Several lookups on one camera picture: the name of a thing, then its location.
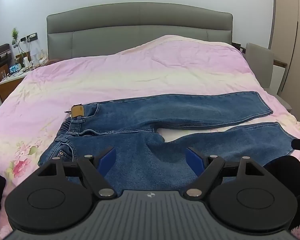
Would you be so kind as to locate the small green potted plant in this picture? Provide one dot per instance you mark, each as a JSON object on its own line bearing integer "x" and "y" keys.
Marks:
{"x": 15, "y": 36}

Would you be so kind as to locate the blue denim pants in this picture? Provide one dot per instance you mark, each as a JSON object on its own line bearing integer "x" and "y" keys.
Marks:
{"x": 152, "y": 152}

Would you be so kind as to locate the wooden nightstand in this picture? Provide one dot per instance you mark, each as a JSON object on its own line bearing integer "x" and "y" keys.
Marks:
{"x": 11, "y": 85}

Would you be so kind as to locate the black wall power strip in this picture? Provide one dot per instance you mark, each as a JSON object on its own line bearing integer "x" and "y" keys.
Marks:
{"x": 30, "y": 37}

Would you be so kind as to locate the grey upholstered headboard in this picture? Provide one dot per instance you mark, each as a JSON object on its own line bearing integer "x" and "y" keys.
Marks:
{"x": 140, "y": 25}

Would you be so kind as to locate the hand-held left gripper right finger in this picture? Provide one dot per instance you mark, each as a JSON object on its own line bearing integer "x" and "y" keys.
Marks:
{"x": 193, "y": 158}

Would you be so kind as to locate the small blue clock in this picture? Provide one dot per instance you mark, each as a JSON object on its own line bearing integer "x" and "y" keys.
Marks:
{"x": 14, "y": 68}

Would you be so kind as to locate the beige wardrobe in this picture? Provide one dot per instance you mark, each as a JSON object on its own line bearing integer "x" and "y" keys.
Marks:
{"x": 290, "y": 35}

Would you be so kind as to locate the pink floral blanket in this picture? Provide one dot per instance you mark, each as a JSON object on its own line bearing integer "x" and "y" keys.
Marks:
{"x": 140, "y": 72}

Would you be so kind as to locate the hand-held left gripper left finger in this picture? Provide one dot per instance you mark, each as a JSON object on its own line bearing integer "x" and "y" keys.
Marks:
{"x": 109, "y": 158}

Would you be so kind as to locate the grey upholstered chair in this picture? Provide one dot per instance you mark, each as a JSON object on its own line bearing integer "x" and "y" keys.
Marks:
{"x": 261, "y": 62}

